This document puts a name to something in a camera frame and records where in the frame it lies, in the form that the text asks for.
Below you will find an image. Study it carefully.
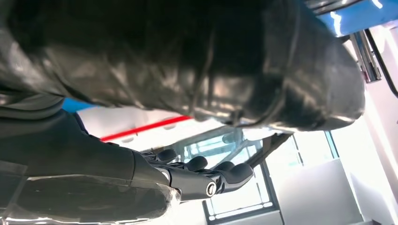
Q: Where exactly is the thin black rod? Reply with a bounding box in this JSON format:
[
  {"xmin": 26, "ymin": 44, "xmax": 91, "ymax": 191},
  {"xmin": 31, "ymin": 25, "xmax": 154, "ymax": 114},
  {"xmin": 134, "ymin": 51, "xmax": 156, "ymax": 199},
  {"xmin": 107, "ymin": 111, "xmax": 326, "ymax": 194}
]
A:
[{"xmin": 364, "ymin": 28, "xmax": 398, "ymax": 98}]

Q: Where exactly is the chrome pole stand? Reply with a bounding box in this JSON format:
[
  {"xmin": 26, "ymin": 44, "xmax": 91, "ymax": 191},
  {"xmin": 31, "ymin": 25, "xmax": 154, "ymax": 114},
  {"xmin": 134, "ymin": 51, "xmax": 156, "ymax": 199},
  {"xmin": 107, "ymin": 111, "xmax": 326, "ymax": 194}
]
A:
[{"xmin": 350, "ymin": 29, "xmax": 383, "ymax": 84}]

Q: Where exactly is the blue metal shelf rack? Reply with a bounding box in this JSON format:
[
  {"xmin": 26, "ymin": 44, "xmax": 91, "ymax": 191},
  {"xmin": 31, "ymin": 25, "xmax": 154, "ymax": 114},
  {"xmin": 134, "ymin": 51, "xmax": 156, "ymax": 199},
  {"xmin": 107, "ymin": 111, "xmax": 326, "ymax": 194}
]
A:
[{"xmin": 62, "ymin": 0, "xmax": 398, "ymax": 114}]

